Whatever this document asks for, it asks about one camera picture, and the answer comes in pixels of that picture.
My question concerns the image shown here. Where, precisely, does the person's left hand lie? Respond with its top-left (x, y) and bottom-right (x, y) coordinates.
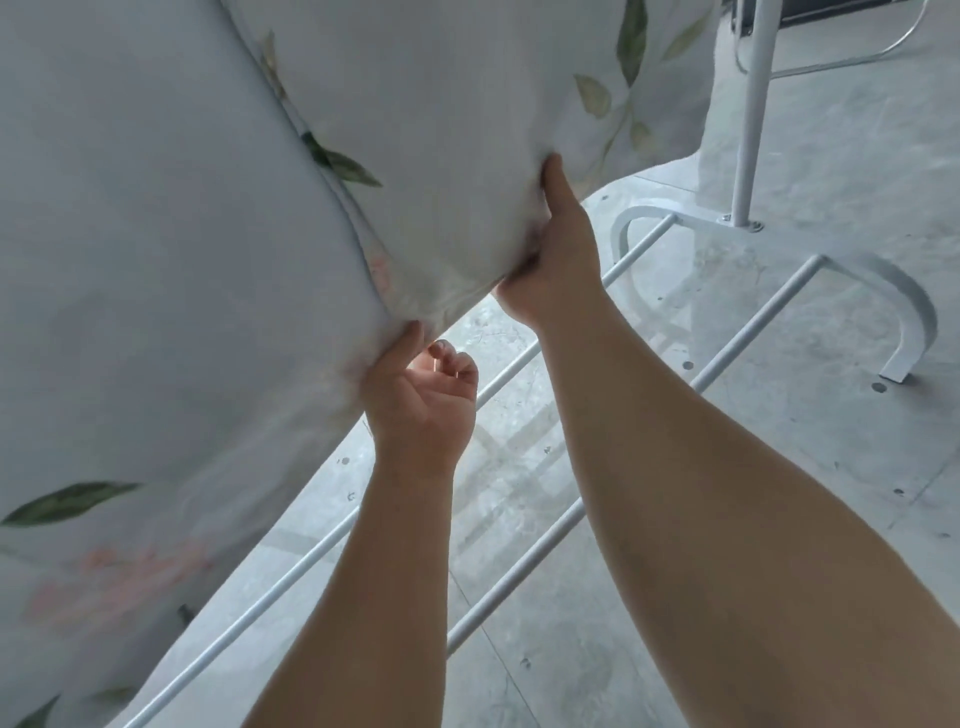
top-left (362, 320), bottom-right (480, 481)

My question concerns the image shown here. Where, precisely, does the person's left forearm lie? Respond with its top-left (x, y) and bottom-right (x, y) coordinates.
top-left (238, 453), bottom-right (460, 728)

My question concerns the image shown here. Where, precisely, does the white floral bed sheet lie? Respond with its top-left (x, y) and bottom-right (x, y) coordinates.
top-left (0, 0), bottom-right (725, 728)

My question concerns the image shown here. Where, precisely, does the person's right hand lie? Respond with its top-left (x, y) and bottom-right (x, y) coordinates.
top-left (492, 153), bottom-right (610, 329)

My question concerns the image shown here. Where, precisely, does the white metal drying rack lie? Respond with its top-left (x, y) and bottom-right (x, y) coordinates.
top-left (123, 0), bottom-right (940, 728)

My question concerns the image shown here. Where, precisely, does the chrome frame chair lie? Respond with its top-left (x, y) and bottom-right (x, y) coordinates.
top-left (731, 0), bottom-right (933, 80)

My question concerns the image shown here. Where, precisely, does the person's right forearm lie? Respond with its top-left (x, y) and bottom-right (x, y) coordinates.
top-left (528, 288), bottom-right (960, 728)

